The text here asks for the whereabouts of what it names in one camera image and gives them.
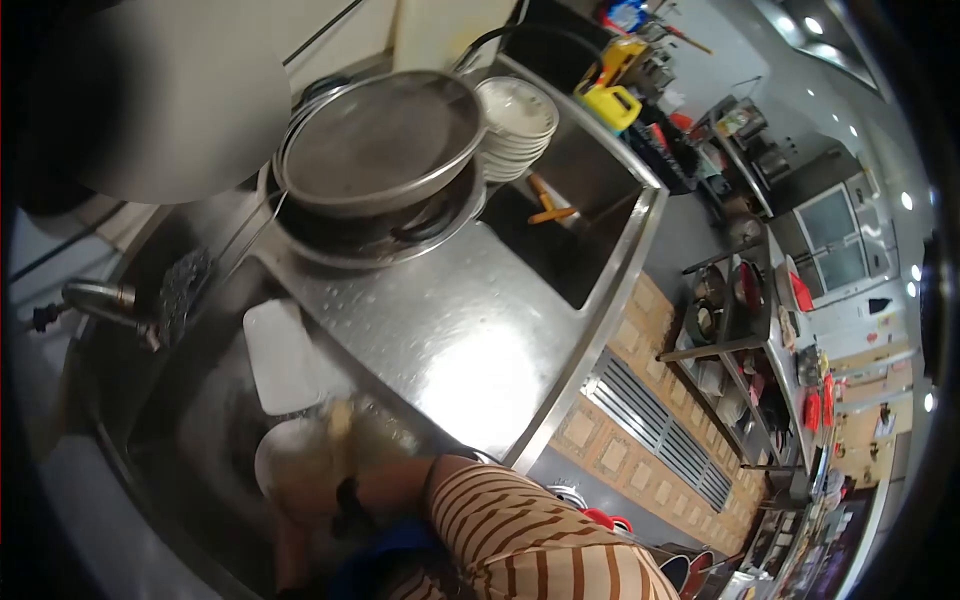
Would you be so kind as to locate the person's right hand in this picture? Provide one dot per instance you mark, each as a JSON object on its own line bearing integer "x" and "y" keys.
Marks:
{"x": 319, "y": 472}

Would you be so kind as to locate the black wrist band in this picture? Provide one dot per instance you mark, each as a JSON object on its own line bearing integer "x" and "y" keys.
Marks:
{"x": 346, "y": 504}

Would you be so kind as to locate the white round plate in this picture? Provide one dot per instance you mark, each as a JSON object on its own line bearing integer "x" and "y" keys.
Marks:
{"x": 277, "y": 457}

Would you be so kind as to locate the stainless steel sink unit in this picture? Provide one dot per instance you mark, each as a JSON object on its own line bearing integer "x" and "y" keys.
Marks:
{"x": 465, "y": 330}

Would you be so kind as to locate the person's body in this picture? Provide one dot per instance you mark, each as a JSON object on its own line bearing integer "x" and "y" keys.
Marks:
{"x": 525, "y": 547}

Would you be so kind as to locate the metal mesh scourer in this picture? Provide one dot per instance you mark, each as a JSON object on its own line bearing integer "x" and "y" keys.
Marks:
{"x": 182, "y": 292}

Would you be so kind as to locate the large steel wok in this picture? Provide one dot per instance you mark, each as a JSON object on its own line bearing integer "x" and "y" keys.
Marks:
{"x": 375, "y": 236}

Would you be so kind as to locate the steel faucet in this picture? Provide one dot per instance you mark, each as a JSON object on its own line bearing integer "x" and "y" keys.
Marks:
{"x": 105, "y": 300}

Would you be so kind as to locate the red plastic object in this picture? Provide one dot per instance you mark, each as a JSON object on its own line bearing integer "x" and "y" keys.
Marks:
{"x": 604, "y": 519}

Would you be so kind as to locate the large metal mesh strainer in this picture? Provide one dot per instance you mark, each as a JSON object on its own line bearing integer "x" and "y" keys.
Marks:
{"x": 379, "y": 142}

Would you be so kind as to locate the metal floor drain grate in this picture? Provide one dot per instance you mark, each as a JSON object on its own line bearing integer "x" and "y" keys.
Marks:
{"x": 660, "y": 431}

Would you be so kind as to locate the stack of white bowls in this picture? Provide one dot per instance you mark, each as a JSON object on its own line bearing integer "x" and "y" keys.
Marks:
{"x": 517, "y": 120}

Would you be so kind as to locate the metal rack with dishes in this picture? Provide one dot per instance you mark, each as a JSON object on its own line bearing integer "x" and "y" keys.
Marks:
{"x": 739, "y": 352}

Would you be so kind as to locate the yellow plastic jug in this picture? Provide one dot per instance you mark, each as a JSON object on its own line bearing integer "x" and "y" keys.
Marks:
{"x": 611, "y": 105}

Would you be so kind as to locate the yellow plastic container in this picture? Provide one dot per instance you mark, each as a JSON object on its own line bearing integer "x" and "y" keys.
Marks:
{"x": 621, "y": 58}

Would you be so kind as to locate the glass door refrigerator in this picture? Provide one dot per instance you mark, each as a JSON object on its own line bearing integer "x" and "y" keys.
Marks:
{"x": 840, "y": 240}

